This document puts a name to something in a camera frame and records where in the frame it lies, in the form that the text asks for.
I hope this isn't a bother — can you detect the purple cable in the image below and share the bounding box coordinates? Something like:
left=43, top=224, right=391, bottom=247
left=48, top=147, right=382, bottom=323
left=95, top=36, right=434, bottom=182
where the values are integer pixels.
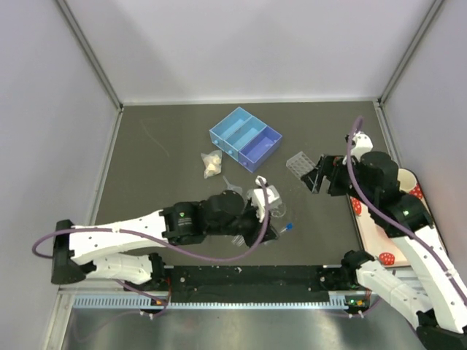
left=31, top=180, right=271, bottom=262
left=346, top=116, right=467, bottom=306

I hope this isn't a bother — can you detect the yellow cup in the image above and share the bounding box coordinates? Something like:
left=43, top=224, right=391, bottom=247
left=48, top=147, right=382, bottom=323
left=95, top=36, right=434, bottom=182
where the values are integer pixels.
left=397, top=168, right=417, bottom=193

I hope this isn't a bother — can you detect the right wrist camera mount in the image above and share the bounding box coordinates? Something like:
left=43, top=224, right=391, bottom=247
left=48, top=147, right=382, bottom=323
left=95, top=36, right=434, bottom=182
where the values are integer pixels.
left=342, top=131, right=373, bottom=165

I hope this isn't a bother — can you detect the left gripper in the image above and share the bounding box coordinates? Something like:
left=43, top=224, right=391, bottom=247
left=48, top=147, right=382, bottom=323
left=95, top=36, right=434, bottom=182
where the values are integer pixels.
left=207, top=199, right=278, bottom=249

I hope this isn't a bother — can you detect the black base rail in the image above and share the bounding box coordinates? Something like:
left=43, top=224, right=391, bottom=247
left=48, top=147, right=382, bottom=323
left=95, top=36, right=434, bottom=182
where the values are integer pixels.
left=123, top=265, right=369, bottom=303

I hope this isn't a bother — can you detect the strawberry pattern tray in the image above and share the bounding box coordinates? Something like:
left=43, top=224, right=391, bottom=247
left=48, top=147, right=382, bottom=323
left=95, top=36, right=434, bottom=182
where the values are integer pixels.
left=350, top=179, right=430, bottom=268

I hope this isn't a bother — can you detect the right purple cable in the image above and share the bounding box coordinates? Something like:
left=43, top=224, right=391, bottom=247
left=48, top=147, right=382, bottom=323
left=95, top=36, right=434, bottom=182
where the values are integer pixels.
left=346, top=116, right=467, bottom=306

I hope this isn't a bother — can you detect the clear glass beaker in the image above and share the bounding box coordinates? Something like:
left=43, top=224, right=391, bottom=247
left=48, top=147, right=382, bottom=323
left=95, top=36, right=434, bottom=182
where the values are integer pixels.
left=270, top=203, right=287, bottom=218

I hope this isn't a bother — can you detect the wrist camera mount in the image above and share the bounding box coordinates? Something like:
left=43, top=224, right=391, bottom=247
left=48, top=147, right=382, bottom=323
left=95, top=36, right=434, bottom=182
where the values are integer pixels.
left=247, top=176, right=282, bottom=222
left=342, top=131, right=373, bottom=165

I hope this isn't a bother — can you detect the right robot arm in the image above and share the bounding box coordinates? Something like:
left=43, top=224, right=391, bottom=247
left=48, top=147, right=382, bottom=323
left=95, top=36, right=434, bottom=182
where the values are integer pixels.
left=298, top=151, right=466, bottom=349

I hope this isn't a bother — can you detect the purple drawer box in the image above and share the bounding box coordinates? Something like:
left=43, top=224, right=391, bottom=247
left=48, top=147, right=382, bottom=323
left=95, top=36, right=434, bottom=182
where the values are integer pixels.
left=238, top=126, right=282, bottom=173

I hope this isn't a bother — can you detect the clear plastic funnel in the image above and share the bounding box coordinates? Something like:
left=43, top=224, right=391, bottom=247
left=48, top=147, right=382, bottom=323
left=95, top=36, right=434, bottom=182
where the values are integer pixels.
left=223, top=176, right=243, bottom=195

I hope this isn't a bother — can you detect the middle blue drawer box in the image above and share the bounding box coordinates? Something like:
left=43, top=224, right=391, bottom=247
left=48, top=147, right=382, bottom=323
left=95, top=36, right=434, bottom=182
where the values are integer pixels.
left=224, top=117, right=266, bottom=159

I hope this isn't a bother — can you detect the light blue drawer box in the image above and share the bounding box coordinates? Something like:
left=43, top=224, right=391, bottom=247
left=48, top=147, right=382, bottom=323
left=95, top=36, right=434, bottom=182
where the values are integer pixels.
left=209, top=106, right=252, bottom=148

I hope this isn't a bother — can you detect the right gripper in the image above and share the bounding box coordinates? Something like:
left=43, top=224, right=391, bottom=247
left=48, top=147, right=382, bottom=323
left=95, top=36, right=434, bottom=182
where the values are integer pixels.
left=301, top=153, right=376, bottom=206

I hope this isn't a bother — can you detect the grey slotted cable duct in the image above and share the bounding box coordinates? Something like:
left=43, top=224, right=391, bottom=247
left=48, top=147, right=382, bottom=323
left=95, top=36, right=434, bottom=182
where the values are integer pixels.
left=73, top=292, right=365, bottom=310

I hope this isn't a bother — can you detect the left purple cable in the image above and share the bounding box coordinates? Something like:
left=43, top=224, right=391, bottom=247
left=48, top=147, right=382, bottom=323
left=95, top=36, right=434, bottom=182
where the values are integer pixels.
left=31, top=180, right=271, bottom=262

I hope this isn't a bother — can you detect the clear bag of corks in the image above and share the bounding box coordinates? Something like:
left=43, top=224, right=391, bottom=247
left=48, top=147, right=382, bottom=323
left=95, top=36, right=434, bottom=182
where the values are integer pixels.
left=201, top=150, right=223, bottom=179

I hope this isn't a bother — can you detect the clear test tube rack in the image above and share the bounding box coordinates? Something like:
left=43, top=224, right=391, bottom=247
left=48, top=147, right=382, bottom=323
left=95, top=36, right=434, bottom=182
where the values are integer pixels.
left=286, top=151, right=315, bottom=179

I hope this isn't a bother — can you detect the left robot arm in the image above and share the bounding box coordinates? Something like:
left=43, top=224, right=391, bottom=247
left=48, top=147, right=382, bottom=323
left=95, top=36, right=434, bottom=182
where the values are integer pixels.
left=51, top=187, right=282, bottom=289

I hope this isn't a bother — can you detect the blue capped test tube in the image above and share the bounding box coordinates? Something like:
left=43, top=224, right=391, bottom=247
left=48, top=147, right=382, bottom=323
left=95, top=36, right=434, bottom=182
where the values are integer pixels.
left=279, top=223, right=293, bottom=234
left=231, top=235, right=245, bottom=247

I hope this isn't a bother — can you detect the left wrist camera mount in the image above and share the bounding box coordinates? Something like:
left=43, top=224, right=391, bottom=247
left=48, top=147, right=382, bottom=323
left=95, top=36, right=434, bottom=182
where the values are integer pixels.
left=247, top=176, right=282, bottom=222

